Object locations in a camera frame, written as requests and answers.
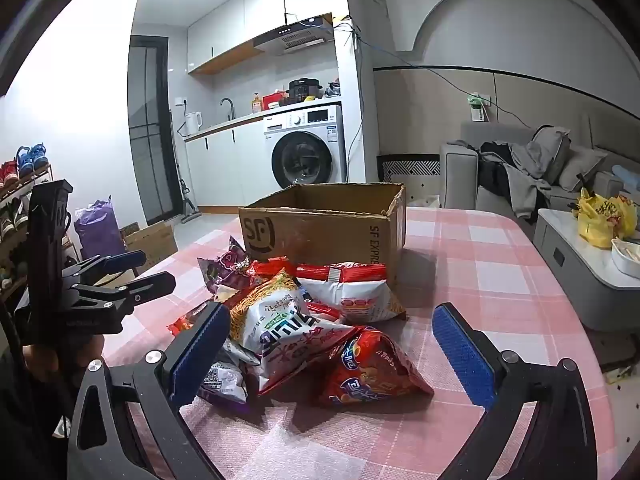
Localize yellow plastic bag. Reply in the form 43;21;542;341
575;187;639;249

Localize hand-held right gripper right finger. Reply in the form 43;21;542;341
432;303;598;480

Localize person's left hand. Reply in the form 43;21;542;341
22;334;106;381

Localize person's left forearm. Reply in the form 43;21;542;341
0;350;73;480

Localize white base cabinets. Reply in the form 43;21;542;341
184;119;273;209

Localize small cardboard floor box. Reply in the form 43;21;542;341
122;221;179;272

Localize grey jacket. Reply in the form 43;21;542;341
477;126;572;221

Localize white wall cabinets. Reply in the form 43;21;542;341
187;0;347;76

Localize large white red noodle packet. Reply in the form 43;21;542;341
229;269;371;396

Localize black pressure cooker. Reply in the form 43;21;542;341
288;77;324;104

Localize grey sofa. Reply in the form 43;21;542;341
440;121;640;222

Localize small orange snack packet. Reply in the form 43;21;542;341
167;310;202;337

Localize pair of blue shoes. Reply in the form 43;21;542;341
16;143;50;177

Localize white coffee table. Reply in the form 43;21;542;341
534;208;640;332

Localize purple cartoon snack packet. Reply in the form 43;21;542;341
197;236;256;303

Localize grey sofa cushion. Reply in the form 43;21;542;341
557;145;609;192

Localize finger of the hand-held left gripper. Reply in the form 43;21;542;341
70;271;177;311
62;251;147;288

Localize white tissue tray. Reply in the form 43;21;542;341
611;238;640;279

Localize steel range hood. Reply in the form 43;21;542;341
255;22;334;56

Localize black white patterned panel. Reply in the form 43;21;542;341
376;155;442;186

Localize purple plastic bag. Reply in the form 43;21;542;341
74;199;126;261

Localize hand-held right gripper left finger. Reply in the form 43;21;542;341
67;301;232;480

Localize shoe rack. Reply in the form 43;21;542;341
0;160;57;303

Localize pink checked tablecloth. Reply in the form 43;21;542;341
102;205;617;480

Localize dark glass door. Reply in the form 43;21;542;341
128;35;184;227

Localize wall socket with plugs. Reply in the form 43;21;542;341
467;91;492;124

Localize brown cardboard box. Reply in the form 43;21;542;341
238;183;407;291

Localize white washing machine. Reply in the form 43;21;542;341
263;105;347;190

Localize white packet with red edge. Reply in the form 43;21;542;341
295;262;407;324

